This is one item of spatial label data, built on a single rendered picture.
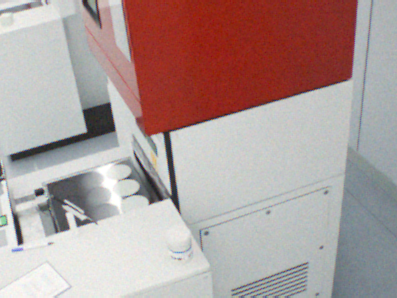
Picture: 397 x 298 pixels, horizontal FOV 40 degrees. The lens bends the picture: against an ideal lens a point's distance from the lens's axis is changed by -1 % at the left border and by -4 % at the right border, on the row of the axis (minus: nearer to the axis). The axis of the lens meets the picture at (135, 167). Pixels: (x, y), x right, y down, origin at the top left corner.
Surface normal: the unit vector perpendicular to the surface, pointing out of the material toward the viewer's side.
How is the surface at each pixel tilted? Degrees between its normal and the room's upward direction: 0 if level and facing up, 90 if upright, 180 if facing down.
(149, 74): 90
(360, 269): 0
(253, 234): 90
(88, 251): 0
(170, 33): 90
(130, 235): 0
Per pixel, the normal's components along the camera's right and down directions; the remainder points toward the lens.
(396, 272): -0.15, -0.80
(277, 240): 0.29, 0.52
